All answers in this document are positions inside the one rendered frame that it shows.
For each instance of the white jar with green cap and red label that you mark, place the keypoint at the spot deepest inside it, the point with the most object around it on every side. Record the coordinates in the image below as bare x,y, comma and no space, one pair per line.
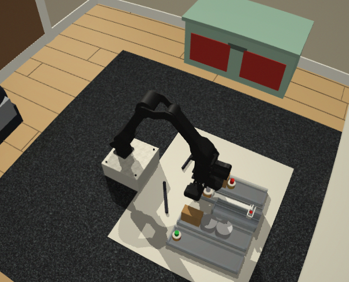
176,235

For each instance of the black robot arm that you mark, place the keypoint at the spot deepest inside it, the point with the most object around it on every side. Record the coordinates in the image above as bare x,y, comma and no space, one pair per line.
203,151

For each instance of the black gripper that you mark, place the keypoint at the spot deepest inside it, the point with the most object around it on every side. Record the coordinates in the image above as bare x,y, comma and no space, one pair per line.
194,190

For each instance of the white cylinder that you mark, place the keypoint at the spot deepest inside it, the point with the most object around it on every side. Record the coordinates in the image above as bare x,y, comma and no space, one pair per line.
208,223
223,229

